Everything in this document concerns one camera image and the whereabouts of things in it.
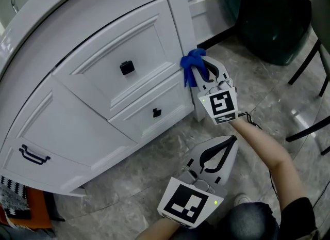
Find white round table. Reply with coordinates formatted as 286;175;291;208
215;0;314;66

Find person's right white shoe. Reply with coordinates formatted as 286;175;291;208
234;194;252;206

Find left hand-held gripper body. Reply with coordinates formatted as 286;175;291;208
157;166;227;229

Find white vanity cabinet with sink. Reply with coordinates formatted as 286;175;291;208
0;0;207;197

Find white cabinet door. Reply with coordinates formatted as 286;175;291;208
0;138;91;197
7;75;139;173
51;0;185;120

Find black white patterned pillow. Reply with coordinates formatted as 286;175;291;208
0;175;31;220

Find person's legs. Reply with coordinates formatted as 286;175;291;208
180;202;281;240

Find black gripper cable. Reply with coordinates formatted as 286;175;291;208
237;111;281;203

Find small white drawer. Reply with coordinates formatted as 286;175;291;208
108;70;195;144

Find blue cloth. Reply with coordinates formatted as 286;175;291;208
179;48;207;88

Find person's right forearm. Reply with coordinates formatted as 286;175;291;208
229;116;309;213

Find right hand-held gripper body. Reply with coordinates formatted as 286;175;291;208
197;78;238;125

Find person's left forearm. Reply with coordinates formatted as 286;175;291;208
135;217;181;240

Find white low ledge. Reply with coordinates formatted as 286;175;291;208
185;0;238;49

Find person's black shirt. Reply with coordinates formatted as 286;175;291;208
280;197;318;240

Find grey chair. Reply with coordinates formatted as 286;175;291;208
286;0;330;156

